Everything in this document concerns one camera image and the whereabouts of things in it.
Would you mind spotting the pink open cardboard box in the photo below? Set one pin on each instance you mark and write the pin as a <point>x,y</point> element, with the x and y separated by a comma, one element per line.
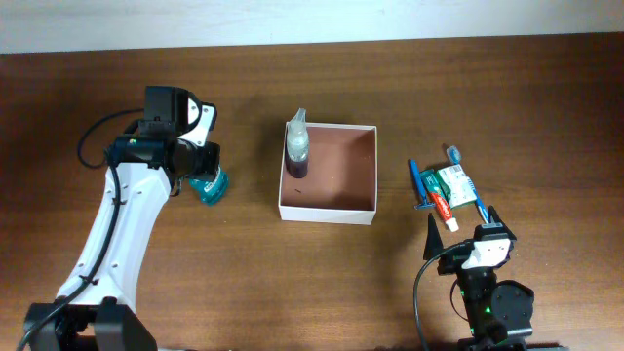
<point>342,181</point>

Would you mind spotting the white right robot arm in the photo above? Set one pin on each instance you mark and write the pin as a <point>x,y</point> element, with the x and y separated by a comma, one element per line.
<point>498,312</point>

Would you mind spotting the white green crumpled sachet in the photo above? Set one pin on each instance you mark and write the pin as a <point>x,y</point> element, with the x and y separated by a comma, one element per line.
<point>456,186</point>

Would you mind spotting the green red toothpaste tube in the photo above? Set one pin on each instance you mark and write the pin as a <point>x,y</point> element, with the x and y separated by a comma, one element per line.
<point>435,190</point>

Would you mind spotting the blue disposable razor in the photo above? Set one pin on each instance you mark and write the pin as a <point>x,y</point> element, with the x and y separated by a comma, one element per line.
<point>424,203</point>

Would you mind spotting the teal mouthwash bottle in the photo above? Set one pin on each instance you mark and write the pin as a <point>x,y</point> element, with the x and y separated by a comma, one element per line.
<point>211,192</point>

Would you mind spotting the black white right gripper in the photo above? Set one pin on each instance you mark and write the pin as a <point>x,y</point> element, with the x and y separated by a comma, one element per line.
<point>452,260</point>

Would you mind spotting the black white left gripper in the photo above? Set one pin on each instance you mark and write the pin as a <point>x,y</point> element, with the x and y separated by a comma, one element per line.
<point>211,161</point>

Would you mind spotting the purple spray bottle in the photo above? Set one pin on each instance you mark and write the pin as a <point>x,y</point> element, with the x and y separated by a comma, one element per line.
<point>297,145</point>

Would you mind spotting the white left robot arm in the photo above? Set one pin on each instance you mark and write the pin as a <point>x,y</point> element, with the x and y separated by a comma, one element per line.
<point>95,308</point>

